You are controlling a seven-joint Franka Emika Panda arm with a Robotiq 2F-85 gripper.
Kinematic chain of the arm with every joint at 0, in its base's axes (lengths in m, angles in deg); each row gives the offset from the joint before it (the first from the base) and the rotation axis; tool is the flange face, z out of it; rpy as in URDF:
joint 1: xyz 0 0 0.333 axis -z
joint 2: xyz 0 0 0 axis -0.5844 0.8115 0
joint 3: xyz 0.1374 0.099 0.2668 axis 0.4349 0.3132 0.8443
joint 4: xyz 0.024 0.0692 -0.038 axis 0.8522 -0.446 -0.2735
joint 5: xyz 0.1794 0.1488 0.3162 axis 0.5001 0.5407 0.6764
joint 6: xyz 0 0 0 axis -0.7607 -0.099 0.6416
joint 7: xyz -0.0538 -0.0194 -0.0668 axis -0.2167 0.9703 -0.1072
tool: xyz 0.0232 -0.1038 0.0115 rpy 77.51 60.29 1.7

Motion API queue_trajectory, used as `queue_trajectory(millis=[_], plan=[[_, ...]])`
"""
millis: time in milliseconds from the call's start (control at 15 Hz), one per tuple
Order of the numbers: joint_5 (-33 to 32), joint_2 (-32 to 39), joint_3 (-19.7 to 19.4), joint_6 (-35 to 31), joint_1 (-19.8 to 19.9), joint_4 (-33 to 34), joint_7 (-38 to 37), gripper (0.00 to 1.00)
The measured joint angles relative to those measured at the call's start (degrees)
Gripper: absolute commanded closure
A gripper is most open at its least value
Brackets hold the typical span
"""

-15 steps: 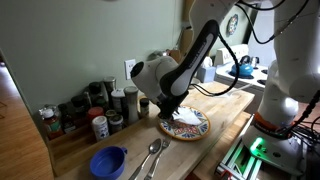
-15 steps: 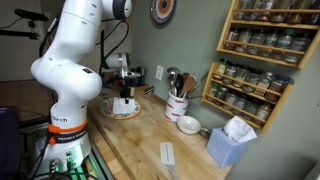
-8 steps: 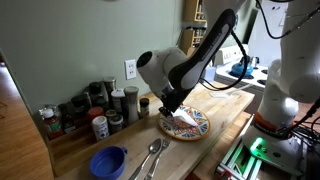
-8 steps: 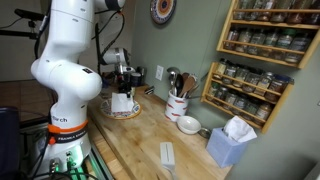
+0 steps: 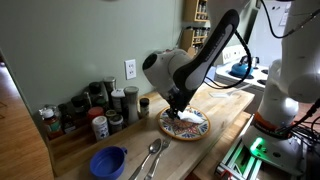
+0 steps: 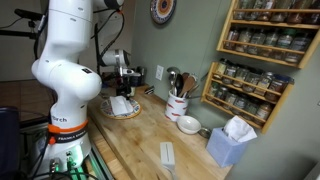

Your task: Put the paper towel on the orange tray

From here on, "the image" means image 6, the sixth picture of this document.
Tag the orange patterned round tray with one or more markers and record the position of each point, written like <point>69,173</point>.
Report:
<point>106,109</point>

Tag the decorative wall plate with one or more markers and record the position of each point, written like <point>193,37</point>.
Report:
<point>162,10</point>

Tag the lower wooden spice rack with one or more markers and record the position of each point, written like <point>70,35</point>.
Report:
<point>256,105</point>

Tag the white wall outlet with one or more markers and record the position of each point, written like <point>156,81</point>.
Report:
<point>159,72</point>

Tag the white paper towel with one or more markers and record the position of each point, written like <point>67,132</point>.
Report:
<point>120,105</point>

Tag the blue tissue box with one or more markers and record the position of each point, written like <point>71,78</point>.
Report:
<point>225,151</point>

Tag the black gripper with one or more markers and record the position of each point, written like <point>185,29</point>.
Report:
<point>123,82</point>

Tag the small glass jar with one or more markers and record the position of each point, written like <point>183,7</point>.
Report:
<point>204,132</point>

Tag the white orange striped utensil crock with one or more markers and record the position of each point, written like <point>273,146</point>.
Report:
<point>175,107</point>

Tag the white bowl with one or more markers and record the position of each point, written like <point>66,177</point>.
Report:
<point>188,125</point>

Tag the wooden wall spice rack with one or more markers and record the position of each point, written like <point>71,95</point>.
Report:
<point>285,32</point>

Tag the white rectangular handle tool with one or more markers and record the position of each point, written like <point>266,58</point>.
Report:
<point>168,158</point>

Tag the silver ladle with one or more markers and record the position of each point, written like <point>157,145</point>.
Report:
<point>174,79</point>

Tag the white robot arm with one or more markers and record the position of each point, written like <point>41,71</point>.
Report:
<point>68,34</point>

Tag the white tissue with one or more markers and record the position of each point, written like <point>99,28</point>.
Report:
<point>239,130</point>

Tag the wooden spatula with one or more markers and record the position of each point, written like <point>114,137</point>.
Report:
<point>189,83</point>

